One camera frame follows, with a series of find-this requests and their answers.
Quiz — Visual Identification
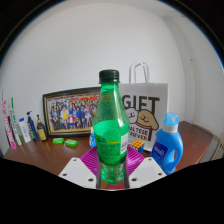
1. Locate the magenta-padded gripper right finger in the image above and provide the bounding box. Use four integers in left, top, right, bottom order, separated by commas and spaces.
124, 145, 167, 189

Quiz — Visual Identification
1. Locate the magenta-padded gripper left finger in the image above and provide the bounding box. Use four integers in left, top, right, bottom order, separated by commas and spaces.
58, 145, 100, 189

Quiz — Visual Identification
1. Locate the green plastic drink bottle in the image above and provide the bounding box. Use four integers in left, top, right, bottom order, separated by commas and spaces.
92, 69, 131, 185

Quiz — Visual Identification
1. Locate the colourful puzzle cube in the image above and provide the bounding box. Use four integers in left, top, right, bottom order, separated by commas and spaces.
130, 139, 146, 154

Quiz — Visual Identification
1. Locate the blue detergent bottle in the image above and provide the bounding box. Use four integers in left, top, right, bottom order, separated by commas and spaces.
150, 112, 184, 175

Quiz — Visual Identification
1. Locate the amber pump bottle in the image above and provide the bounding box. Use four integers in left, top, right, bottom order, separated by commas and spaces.
35, 114, 48, 142

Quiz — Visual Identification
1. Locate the framed group photo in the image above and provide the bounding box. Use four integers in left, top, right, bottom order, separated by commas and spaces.
42, 86, 102, 138

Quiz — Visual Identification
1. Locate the dark blue pump bottle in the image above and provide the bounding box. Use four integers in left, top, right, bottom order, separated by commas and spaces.
26, 110, 39, 142

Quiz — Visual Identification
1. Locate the white tube blue cap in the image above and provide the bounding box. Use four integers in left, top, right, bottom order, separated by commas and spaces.
18, 117, 32, 144

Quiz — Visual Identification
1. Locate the white paper gift bag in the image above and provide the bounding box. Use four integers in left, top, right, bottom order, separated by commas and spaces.
118, 61, 169, 153

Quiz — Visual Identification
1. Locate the white radiator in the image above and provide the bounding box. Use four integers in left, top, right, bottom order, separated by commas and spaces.
211, 133, 224, 161

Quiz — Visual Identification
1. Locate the tall pink white box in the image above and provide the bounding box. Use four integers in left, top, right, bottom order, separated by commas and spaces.
0, 99, 18, 150

